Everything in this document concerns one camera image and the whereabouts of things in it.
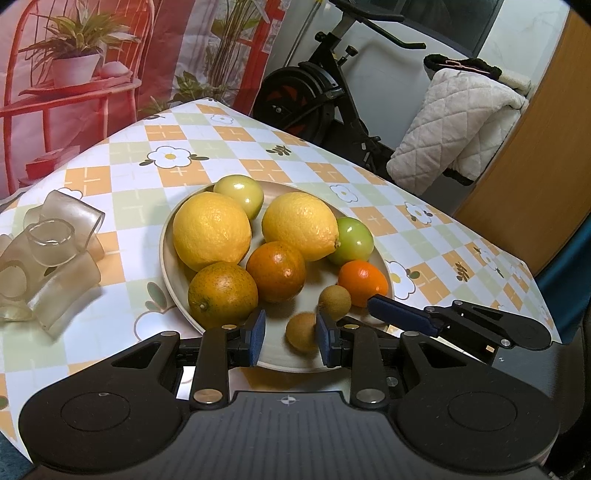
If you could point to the teal curtain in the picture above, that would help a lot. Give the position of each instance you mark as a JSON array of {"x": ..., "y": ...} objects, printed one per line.
[{"x": 565, "y": 286}]

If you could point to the black fuzzy garment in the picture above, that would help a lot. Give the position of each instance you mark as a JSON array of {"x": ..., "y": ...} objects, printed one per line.
[{"x": 461, "y": 64}]

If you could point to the greenish orange mandarin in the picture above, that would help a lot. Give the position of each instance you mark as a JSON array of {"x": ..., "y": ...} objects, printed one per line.
[{"x": 223, "y": 295}]

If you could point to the green apple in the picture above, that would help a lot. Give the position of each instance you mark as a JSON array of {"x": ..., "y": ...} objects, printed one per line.
[{"x": 353, "y": 240}]

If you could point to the pile of frosted glass cups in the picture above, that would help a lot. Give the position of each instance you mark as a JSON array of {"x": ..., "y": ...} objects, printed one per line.
[{"x": 64, "y": 286}]

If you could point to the brown longan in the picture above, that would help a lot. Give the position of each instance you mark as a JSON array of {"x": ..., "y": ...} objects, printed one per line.
[
  {"x": 301, "y": 332},
  {"x": 334, "y": 300}
]

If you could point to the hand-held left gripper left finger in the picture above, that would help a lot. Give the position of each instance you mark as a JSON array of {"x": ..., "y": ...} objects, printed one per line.
[{"x": 257, "y": 339}]

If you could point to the wooden board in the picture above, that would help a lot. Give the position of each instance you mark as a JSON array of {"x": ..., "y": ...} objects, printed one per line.
[{"x": 531, "y": 175}]

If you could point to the white quilted blanket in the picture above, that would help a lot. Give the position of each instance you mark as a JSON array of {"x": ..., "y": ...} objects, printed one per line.
[{"x": 457, "y": 124}]

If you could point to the bright orange kumquat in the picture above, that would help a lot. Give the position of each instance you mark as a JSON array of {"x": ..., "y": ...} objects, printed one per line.
[{"x": 362, "y": 282}]

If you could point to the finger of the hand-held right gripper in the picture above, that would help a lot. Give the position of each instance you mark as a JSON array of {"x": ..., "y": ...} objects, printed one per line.
[{"x": 401, "y": 316}]

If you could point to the yellow lemon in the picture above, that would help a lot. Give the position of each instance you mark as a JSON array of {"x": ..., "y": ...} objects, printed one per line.
[
  {"x": 300, "y": 226},
  {"x": 211, "y": 230}
]

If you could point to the checked floral tablecloth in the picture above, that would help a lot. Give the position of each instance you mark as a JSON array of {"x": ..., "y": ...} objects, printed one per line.
[{"x": 138, "y": 194}]

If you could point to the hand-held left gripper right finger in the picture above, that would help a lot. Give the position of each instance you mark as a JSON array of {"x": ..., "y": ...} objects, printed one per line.
[{"x": 327, "y": 339}]

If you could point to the dark orange mandarin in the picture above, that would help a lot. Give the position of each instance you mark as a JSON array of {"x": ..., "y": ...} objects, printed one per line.
[{"x": 276, "y": 271}]

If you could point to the red printed backdrop cloth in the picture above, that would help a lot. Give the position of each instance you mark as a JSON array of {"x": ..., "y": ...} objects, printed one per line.
[{"x": 115, "y": 55}]

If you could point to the black exercise bike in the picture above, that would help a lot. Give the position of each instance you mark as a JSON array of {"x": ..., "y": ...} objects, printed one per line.
[{"x": 304, "y": 101}]

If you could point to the beige ceramic plate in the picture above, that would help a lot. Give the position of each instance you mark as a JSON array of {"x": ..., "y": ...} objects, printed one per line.
[{"x": 286, "y": 314}]

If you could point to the small yellow-green round fruit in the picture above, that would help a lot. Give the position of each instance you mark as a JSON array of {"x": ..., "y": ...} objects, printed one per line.
[{"x": 240, "y": 196}]

